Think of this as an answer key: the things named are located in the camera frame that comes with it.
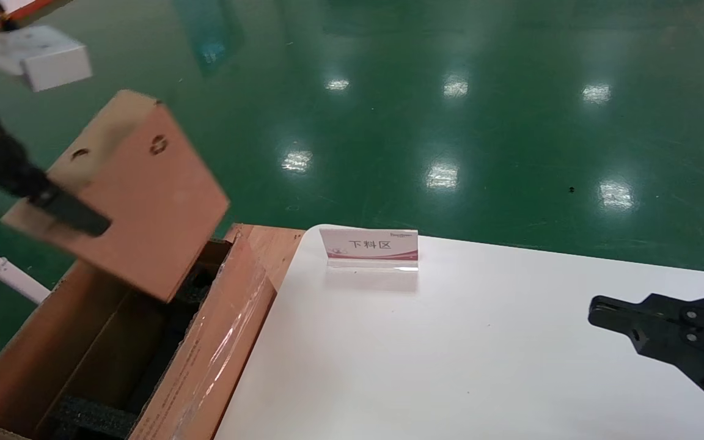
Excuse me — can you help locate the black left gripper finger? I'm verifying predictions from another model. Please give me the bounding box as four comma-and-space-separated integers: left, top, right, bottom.
28, 186, 112, 238

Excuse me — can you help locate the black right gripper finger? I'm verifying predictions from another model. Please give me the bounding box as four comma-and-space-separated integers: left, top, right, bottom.
588, 290, 704, 422

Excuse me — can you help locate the small cardboard box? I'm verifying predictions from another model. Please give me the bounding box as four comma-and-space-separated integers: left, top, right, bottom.
1, 90, 231, 304

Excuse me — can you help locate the large open cardboard box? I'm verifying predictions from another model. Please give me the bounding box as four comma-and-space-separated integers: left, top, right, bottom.
0, 235, 278, 440

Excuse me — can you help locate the black foam box liner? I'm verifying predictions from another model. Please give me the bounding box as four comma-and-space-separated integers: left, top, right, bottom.
53, 240, 233, 440

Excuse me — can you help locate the white plastic pipe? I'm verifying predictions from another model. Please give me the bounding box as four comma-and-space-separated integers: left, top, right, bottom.
0, 232, 51, 304

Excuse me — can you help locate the white platform with red edge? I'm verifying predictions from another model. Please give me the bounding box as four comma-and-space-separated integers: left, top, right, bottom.
0, 0, 72, 34

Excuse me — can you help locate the plywood board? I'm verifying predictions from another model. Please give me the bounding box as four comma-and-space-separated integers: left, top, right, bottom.
224, 223, 305, 292

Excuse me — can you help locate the acrylic sign with red stripe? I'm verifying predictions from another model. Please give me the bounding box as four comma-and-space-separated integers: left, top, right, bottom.
320, 227, 420, 271

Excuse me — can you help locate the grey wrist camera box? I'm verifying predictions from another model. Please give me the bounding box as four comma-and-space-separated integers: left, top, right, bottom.
0, 26, 93, 93

